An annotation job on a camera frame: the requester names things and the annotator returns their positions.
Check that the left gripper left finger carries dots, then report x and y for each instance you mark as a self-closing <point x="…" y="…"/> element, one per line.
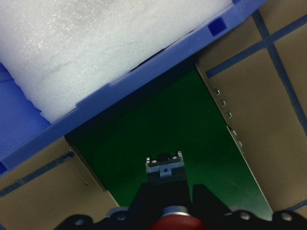
<point x="153" y="203"/>

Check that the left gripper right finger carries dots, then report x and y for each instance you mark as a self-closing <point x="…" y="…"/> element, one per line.
<point x="207" y="204"/>

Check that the red push button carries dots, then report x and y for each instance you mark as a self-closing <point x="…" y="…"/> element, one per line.
<point x="168" y="175"/>

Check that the green conveyor belt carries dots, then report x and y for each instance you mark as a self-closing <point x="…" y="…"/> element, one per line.
<point x="174" y="112"/>

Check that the blue bin left side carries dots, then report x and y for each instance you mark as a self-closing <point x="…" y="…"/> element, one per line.
<point x="24" y="132"/>

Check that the white foam pad left bin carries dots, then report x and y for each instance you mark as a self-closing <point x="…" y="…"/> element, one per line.
<point x="61" y="51"/>

